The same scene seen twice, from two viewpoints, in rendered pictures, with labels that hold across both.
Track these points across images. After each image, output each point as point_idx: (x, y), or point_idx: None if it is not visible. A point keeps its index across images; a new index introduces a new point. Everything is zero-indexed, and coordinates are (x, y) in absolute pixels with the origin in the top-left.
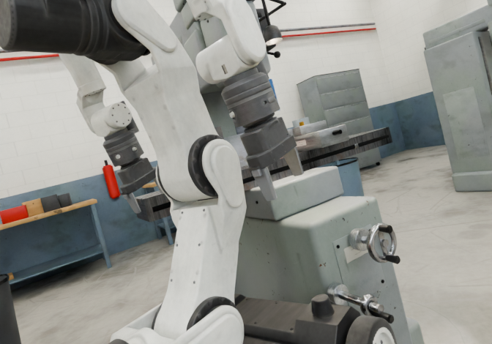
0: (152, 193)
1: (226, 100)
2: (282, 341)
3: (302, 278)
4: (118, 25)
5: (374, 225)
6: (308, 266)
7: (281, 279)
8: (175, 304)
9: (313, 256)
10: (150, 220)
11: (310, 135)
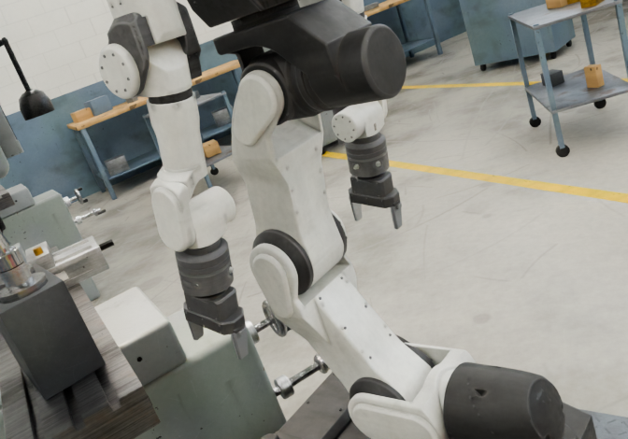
0: (51, 417)
1: (377, 152)
2: None
3: (236, 413)
4: None
5: None
6: (248, 384)
7: None
8: (395, 364)
9: (256, 362)
10: (159, 419)
11: (80, 258)
